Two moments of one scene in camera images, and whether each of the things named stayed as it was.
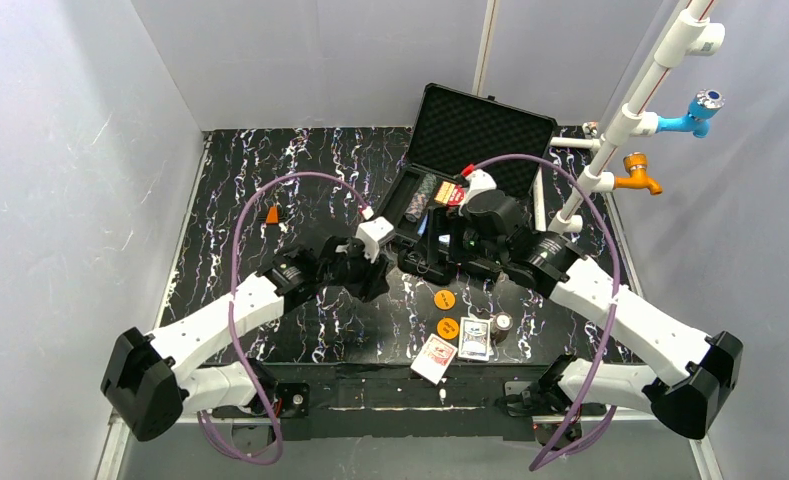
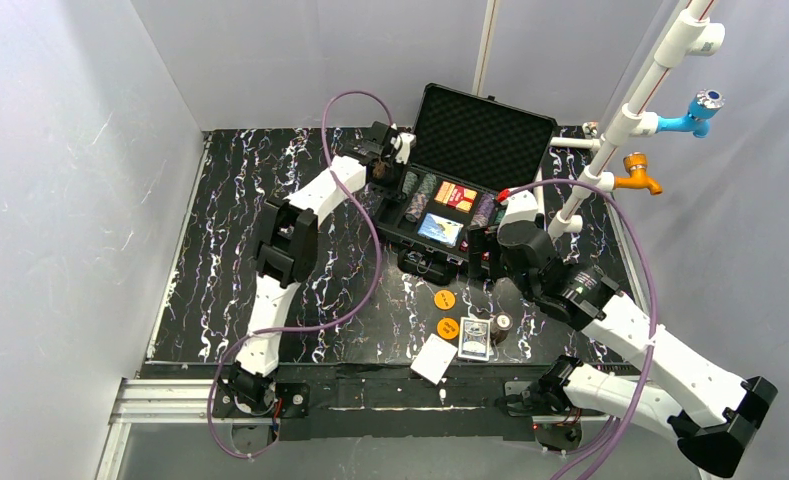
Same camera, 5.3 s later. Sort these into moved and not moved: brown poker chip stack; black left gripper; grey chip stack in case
Moved: black left gripper
Not moved: grey chip stack in case; brown poker chip stack
